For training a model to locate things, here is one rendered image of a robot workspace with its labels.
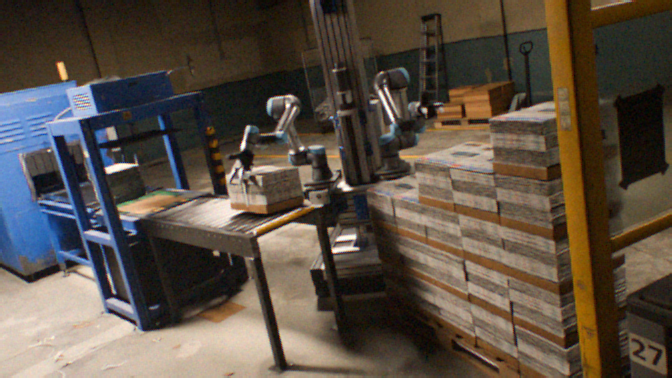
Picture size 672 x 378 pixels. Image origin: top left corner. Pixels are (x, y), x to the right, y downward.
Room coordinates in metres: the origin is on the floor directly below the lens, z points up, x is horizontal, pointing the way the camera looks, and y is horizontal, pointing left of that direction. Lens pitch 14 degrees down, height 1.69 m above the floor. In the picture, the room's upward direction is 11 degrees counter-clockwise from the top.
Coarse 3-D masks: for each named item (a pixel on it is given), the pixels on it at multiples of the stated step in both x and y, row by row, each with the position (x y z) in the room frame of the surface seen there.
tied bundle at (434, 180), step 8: (416, 168) 2.80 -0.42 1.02; (424, 168) 2.74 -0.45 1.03; (432, 168) 2.68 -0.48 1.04; (440, 168) 2.62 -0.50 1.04; (448, 168) 2.57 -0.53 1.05; (424, 176) 2.76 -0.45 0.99; (432, 176) 2.69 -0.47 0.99; (440, 176) 2.63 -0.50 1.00; (448, 176) 2.57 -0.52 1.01; (424, 184) 2.76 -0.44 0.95; (432, 184) 2.70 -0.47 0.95; (440, 184) 2.65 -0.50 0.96; (448, 184) 2.59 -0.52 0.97; (424, 192) 2.77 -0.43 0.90; (432, 192) 2.71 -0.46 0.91; (440, 192) 2.65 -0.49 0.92; (448, 192) 2.59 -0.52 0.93; (440, 200) 2.66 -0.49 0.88; (448, 200) 2.60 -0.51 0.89
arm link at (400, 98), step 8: (392, 72) 3.80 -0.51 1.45; (400, 72) 3.80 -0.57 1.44; (392, 80) 3.78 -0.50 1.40; (400, 80) 3.79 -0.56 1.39; (408, 80) 3.81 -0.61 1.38; (392, 88) 3.81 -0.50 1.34; (400, 88) 3.79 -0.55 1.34; (400, 96) 3.80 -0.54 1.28; (400, 104) 3.80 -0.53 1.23; (400, 112) 3.81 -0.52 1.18; (408, 112) 3.82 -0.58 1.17; (400, 136) 3.79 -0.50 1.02; (408, 136) 3.79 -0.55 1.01; (416, 136) 3.80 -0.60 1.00; (408, 144) 3.79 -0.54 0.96; (416, 144) 3.81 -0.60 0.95
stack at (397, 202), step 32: (384, 192) 3.19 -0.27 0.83; (416, 192) 3.06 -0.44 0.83; (416, 224) 2.89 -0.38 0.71; (448, 224) 2.63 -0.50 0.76; (480, 224) 2.41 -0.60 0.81; (416, 256) 2.93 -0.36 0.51; (448, 256) 2.65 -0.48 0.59; (480, 256) 2.43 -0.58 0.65; (416, 288) 3.00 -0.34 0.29; (480, 288) 2.46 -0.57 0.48; (448, 320) 2.75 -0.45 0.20; (480, 320) 2.49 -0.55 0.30; (480, 352) 2.53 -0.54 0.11; (512, 352) 2.31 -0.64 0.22
